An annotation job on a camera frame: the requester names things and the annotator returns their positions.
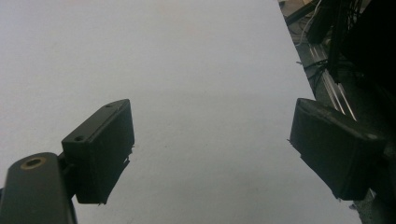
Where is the metal rail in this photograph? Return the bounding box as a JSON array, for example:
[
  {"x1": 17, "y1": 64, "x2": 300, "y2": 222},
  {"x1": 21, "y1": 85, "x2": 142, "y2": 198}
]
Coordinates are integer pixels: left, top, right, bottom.
[{"x1": 308, "y1": 43, "x2": 358, "y2": 122}]

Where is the white cable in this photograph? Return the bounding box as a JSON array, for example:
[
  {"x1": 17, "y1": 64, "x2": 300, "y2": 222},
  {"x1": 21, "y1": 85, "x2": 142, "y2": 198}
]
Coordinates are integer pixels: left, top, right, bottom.
[{"x1": 294, "y1": 0, "x2": 323, "y2": 48}]

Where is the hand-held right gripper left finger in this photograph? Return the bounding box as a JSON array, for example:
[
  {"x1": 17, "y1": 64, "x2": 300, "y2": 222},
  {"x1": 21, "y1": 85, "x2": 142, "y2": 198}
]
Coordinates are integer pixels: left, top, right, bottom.
[{"x1": 61, "y1": 98, "x2": 135, "y2": 205}]

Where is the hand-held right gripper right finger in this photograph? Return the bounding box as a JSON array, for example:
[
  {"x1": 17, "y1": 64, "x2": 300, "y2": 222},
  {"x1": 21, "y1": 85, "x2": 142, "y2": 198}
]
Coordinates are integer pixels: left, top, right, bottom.
[{"x1": 289, "y1": 97, "x2": 388, "y2": 202}]

